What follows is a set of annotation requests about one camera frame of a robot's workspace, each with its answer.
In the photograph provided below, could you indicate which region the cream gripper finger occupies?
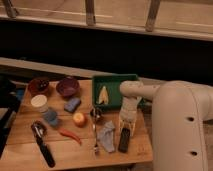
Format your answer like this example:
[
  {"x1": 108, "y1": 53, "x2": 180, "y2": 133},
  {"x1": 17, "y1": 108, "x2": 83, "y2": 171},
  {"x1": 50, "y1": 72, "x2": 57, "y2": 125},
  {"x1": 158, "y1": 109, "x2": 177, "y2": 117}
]
[
  {"x1": 130, "y1": 120, "x2": 137, "y2": 137},
  {"x1": 119, "y1": 117, "x2": 124, "y2": 134}
]

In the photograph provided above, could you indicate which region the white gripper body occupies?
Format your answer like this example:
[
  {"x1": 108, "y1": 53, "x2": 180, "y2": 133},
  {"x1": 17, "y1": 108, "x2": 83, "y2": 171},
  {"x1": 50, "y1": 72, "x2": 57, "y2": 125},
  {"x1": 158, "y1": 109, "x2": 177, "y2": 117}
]
[{"x1": 119, "y1": 97, "x2": 141, "y2": 122}]

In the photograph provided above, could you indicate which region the black eraser block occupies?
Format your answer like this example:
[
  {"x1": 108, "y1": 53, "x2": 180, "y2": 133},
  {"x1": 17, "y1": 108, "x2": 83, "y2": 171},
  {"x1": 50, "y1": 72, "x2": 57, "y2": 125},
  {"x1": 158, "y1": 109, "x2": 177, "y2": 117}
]
[{"x1": 118, "y1": 128, "x2": 130, "y2": 153}]

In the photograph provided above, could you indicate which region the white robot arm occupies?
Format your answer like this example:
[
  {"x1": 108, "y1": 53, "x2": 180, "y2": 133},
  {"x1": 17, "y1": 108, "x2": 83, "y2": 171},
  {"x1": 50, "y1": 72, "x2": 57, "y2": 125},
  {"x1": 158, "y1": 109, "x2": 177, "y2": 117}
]
[{"x1": 120, "y1": 81, "x2": 213, "y2": 171}]

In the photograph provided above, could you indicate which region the blue plastic cup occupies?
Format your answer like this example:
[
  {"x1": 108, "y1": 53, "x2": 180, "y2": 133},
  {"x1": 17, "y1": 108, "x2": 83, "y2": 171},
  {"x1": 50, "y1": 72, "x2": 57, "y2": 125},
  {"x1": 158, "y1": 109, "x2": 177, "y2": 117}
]
[{"x1": 43, "y1": 109, "x2": 59, "y2": 127}]

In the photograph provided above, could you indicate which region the white plastic cup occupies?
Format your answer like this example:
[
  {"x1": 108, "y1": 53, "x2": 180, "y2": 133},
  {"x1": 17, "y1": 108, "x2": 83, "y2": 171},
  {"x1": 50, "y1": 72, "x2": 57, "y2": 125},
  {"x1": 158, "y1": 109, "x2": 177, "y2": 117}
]
[{"x1": 31, "y1": 95, "x2": 48, "y2": 112}]

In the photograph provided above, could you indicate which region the grey blue cloth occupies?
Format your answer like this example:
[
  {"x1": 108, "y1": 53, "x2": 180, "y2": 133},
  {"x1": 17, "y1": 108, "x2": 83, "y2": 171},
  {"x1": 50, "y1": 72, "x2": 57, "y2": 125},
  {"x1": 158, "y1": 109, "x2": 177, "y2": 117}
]
[{"x1": 97, "y1": 121, "x2": 115, "y2": 153}]

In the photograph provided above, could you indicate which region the metal spoon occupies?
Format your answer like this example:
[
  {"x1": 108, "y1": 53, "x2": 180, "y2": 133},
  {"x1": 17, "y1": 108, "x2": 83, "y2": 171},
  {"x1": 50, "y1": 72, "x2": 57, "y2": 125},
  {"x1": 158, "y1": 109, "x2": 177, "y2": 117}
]
[{"x1": 90, "y1": 108, "x2": 101, "y2": 155}]

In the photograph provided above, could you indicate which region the yellow wedge in tray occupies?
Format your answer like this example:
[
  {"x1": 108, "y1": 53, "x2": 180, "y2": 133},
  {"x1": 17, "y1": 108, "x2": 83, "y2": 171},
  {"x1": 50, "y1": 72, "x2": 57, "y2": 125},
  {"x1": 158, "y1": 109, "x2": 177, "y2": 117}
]
[{"x1": 98, "y1": 86, "x2": 109, "y2": 104}]

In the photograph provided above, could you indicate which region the green plastic tray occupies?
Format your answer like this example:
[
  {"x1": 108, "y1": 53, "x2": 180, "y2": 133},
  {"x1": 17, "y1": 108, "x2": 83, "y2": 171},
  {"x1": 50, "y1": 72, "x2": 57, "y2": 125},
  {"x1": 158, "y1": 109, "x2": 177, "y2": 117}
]
[{"x1": 92, "y1": 74, "x2": 139, "y2": 110}]

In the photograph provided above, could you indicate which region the red yellow apple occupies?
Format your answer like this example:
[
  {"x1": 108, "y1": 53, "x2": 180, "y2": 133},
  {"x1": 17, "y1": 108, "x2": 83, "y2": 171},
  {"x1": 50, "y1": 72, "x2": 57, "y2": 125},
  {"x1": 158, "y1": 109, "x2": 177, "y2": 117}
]
[{"x1": 73, "y1": 113, "x2": 87, "y2": 127}]

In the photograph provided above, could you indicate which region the blue sponge block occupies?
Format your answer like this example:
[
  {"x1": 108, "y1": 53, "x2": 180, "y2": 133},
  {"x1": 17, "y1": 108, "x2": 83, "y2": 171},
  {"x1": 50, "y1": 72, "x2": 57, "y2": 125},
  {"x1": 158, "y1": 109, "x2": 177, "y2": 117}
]
[{"x1": 64, "y1": 97, "x2": 81, "y2": 113}]

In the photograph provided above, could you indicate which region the red chili pepper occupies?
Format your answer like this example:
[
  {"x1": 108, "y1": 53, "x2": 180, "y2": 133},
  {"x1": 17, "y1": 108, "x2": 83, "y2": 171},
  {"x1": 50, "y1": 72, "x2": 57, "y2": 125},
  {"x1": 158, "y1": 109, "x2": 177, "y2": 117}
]
[{"x1": 59, "y1": 129, "x2": 82, "y2": 145}]

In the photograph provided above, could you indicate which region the purple bowl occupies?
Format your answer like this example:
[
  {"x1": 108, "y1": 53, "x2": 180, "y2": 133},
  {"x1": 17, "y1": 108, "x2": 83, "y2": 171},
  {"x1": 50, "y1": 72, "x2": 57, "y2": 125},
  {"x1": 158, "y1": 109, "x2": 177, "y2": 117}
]
[{"x1": 56, "y1": 77, "x2": 80, "y2": 97}]

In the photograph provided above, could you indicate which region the dark red bowl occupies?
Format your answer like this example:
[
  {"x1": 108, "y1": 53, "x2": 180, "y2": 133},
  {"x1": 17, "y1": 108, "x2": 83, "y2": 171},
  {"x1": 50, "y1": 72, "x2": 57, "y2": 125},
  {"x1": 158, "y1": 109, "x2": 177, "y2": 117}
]
[{"x1": 28, "y1": 77, "x2": 49, "y2": 96}]

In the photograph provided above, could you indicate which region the dark chair at left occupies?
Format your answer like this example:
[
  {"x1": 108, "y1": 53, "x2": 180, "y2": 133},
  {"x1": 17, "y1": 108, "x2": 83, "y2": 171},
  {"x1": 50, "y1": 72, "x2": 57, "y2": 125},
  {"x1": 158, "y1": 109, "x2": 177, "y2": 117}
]
[{"x1": 0, "y1": 75, "x2": 20, "y2": 157}]

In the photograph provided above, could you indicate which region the black handled peeler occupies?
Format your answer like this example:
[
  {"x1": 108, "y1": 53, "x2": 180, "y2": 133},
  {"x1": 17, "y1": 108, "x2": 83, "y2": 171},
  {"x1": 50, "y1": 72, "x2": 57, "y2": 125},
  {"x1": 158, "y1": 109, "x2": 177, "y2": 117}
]
[{"x1": 31, "y1": 121, "x2": 55, "y2": 168}]

